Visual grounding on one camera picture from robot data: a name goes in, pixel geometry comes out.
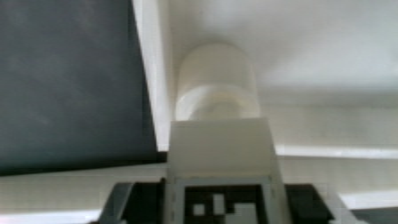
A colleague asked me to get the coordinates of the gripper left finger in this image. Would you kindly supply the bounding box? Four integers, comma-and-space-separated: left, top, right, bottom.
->
96, 182, 166, 224

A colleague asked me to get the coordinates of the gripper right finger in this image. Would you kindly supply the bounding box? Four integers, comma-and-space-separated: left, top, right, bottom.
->
287, 183, 354, 224

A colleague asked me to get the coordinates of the white table leg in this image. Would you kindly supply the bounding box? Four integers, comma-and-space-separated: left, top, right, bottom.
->
166, 118, 292, 224

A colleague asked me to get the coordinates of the white square table top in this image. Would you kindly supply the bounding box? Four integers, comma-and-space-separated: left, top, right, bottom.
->
132, 0, 398, 159

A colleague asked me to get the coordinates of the white U-shaped obstacle fence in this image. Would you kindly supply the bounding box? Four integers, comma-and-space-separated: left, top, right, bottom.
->
0, 157, 398, 224

